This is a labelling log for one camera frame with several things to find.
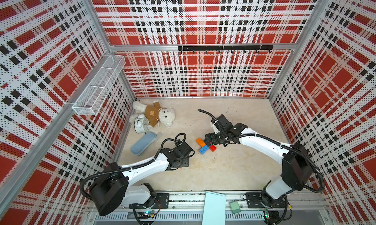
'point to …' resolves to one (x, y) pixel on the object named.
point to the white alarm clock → (141, 123)
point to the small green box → (235, 207)
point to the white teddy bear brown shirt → (155, 114)
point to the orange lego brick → (200, 142)
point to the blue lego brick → (203, 149)
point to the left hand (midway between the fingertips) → (184, 160)
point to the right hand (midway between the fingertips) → (214, 140)
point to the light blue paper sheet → (214, 209)
